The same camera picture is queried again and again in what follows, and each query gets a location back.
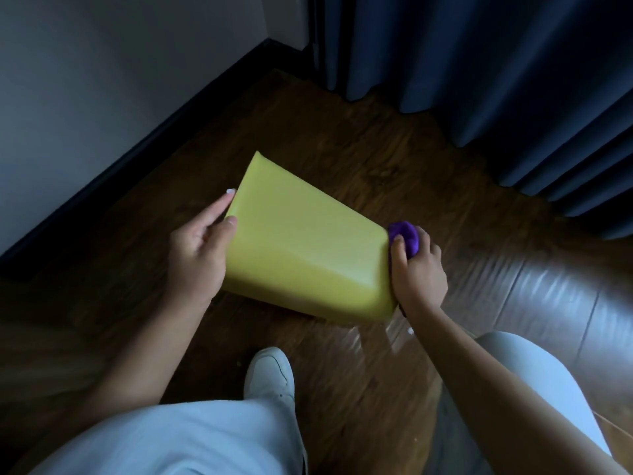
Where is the person's left hand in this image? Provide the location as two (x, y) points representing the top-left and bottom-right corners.
(166, 189), (238, 305)

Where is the person's right hand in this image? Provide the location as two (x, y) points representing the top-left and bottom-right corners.
(389, 226), (449, 320)

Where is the purple tape dispenser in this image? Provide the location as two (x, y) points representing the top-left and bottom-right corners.
(388, 221), (420, 261)

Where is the yellow box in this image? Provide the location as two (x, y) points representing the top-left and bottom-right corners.
(221, 151), (398, 323)

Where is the person's right forearm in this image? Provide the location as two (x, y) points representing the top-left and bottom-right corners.
(407, 305), (631, 475)

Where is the person's left forearm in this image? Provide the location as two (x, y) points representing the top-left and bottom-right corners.
(7, 291), (213, 475)

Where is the black baseboard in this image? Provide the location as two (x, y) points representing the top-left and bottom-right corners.
(0, 38), (317, 278)

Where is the white shoe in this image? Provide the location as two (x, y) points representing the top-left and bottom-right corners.
(243, 347), (296, 407)

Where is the person's right trouser leg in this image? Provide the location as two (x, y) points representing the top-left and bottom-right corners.
(424, 332), (614, 475)

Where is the person's trouser leg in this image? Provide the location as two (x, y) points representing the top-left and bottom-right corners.
(29, 396), (308, 475)
(424, 332), (614, 475)

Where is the person's left trouser leg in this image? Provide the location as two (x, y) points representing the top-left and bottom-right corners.
(29, 396), (308, 475)

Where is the blue curtain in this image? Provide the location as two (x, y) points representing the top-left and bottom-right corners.
(309, 0), (633, 241)

